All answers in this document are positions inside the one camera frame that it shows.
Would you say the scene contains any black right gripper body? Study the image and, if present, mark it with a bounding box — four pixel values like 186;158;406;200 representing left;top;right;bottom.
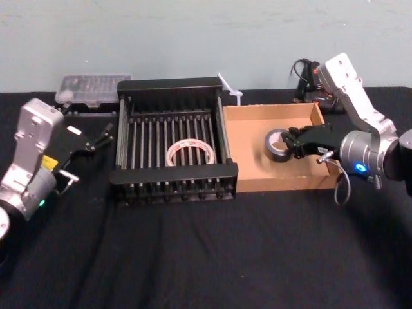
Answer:
294;123;348;161

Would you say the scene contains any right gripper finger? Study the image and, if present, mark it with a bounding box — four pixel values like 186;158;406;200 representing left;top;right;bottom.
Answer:
281;126;306;143
283;142;304;160

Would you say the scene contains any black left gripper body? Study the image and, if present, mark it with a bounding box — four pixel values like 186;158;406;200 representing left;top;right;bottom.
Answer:
41;124;97;176

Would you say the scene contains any silver tape roll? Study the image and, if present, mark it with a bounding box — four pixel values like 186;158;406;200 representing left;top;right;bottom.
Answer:
264;128;295;164

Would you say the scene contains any white tape roll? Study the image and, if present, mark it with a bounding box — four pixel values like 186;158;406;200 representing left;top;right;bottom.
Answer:
165;138;217;168

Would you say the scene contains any clear plastic case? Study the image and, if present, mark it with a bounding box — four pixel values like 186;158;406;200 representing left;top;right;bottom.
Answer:
55;73;133;117

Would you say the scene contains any shallow brown cardboard tray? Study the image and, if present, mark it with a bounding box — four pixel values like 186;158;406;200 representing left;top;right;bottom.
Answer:
222;102;342;194

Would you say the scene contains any black rack with steel bars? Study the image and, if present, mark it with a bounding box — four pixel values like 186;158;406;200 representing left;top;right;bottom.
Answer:
108;76;239;207

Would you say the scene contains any black table cloth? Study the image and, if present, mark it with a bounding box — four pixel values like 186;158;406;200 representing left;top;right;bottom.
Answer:
0;86;412;309

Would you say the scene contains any black corded tool red switch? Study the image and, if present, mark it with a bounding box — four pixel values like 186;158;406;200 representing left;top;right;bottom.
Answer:
288;57;348;115

